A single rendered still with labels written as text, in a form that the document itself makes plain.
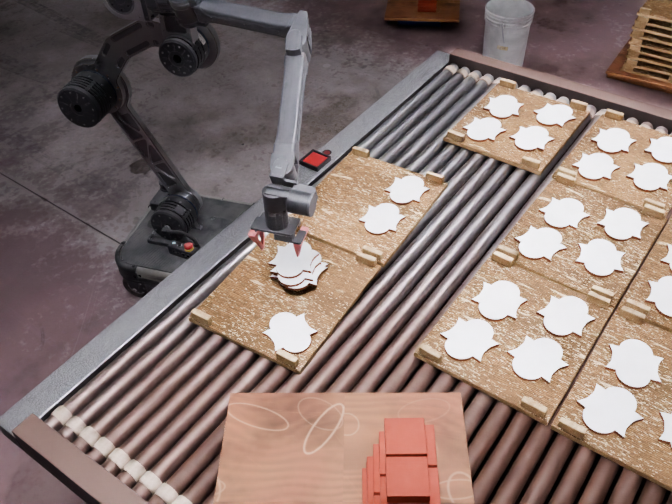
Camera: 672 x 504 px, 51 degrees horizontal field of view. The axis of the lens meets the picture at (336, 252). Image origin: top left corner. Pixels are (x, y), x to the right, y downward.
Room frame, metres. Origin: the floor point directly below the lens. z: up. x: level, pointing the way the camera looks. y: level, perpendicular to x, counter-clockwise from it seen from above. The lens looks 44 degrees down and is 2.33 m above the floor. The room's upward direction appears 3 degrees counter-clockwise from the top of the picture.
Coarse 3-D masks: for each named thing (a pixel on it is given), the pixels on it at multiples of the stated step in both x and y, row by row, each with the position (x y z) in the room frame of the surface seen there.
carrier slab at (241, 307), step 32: (256, 256) 1.43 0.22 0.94; (352, 256) 1.41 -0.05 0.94; (224, 288) 1.31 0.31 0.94; (256, 288) 1.31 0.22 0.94; (320, 288) 1.30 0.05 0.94; (352, 288) 1.29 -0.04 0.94; (192, 320) 1.21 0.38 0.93; (224, 320) 1.20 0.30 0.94; (256, 320) 1.19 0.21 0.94; (320, 320) 1.18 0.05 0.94; (256, 352) 1.10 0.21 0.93
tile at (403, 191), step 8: (408, 176) 1.75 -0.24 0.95; (416, 176) 1.74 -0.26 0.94; (392, 184) 1.71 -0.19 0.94; (400, 184) 1.71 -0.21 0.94; (408, 184) 1.71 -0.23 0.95; (416, 184) 1.70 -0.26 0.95; (392, 192) 1.67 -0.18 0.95; (400, 192) 1.67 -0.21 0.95; (408, 192) 1.67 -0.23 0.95; (416, 192) 1.67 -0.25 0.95; (424, 192) 1.67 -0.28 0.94; (392, 200) 1.64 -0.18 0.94; (400, 200) 1.63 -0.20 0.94; (408, 200) 1.63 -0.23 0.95; (416, 200) 1.63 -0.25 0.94
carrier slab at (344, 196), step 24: (336, 168) 1.82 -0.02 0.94; (360, 168) 1.81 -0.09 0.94; (384, 168) 1.80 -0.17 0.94; (336, 192) 1.70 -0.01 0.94; (360, 192) 1.69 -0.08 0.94; (384, 192) 1.68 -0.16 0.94; (432, 192) 1.67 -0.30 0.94; (312, 216) 1.59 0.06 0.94; (336, 216) 1.58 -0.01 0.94; (360, 216) 1.58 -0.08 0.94; (408, 216) 1.57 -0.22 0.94; (336, 240) 1.48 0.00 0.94; (360, 240) 1.48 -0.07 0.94; (384, 240) 1.47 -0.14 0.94; (384, 264) 1.38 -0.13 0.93
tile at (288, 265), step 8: (280, 248) 1.40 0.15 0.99; (288, 248) 1.40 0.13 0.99; (304, 248) 1.40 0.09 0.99; (280, 256) 1.37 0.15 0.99; (288, 256) 1.37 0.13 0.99; (296, 256) 1.37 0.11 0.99; (304, 256) 1.37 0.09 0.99; (312, 256) 1.36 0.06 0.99; (272, 264) 1.34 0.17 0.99; (280, 264) 1.34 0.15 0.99; (288, 264) 1.34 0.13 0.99; (296, 264) 1.34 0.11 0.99; (304, 264) 1.34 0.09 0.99; (280, 272) 1.31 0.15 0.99; (288, 272) 1.31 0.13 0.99; (296, 272) 1.31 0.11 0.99
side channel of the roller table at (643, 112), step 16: (464, 64) 2.45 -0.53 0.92; (480, 64) 2.41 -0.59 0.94; (496, 64) 2.39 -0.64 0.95; (512, 64) 2.38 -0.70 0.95; (512, 80) 2.32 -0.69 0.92; (528, 80) 2.29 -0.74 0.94; (544, 80) 2.26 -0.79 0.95; (560, 80) 2.25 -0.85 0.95; (560, 96) 2.21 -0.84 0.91; (576, 96) 2.17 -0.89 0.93; (592, 96) 2.14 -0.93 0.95; (608, 96) 2.13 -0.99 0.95; (624, 112) 2.07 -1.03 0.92; (640, 112) 2.03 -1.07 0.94; (656, 112) 2.02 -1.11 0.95
